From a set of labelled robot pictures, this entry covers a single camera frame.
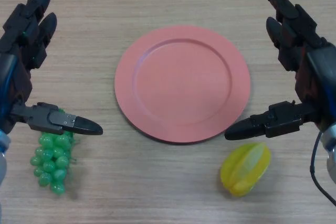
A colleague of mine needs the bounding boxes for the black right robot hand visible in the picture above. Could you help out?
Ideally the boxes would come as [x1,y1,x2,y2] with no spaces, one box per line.
[225,0,336,141]

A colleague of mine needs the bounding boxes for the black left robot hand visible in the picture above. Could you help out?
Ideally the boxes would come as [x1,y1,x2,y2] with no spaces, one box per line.
[0,0,103,137]

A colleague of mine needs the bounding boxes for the yellow starfruit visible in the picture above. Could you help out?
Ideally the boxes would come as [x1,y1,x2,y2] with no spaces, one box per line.
[219,142,272,197]

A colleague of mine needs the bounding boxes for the pink round plate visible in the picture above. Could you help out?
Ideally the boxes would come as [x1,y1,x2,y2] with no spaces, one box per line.
[114,25,251,145]

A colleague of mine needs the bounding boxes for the green grape bunch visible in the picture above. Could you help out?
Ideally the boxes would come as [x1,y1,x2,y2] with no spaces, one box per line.
[30,106,79,195]

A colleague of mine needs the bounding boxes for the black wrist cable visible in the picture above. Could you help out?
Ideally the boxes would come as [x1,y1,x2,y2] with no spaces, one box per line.
[309,129,336,207]

